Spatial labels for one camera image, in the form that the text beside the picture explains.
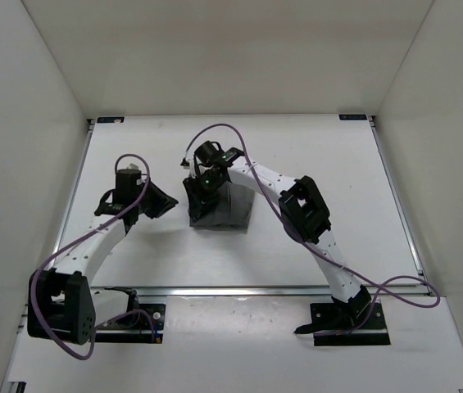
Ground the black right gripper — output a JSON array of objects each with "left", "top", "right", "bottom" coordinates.
[{"left": 184, "top": 172, "right": 227, "bottom": 219}]

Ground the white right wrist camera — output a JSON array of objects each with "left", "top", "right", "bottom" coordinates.
[{"left": 180, "top": 156, "right": 197, "bottom": 178}]

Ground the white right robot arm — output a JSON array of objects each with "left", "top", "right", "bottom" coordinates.
[{"left": 181, "top": 141, "right": 370, "bottom": 328}]

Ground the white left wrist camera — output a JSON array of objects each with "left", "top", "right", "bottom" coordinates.
[{"left": 126, "top": 163, "right": 139, "bottom": 170}]

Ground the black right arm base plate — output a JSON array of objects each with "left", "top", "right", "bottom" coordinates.
[{"left": 293, "top": 286, "right": 391, "bottom": 346}]

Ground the dark label sticker left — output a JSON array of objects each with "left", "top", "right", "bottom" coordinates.
[{"left": 96, "top": 116, "right": 125, "bottom": 124}]

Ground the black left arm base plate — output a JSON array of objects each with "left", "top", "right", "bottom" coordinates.
[{"left": 95, "top": 287, "right": 166, "bottom": 344}]

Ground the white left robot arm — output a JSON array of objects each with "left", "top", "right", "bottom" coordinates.
[{"left": 27, "top": 169, "right": 178, "bottom": 345}]

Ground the dark label sticker right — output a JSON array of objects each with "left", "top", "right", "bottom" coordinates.
[{"left": 338, "top": 114, "right": 368, "bottom": 121}]

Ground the grey pleated skirt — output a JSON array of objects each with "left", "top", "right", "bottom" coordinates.
[{"left": 189, "top": 182, "right": 255, "bottom": 231}]

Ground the dark label sticker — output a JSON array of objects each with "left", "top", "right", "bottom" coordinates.
[
  {"left": 338, "top": 114, "right": 368, "bottom": 121},
  {"left": 96, "top": 116, "right": 125, "bottom": 124}
]

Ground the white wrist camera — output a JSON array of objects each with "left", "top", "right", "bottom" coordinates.
[
  {"left": 180, "top": 156, "right": 197, "bottom": 178},
  {"left": 126, "top": 163, "right": 139, "bottom": 170}
]

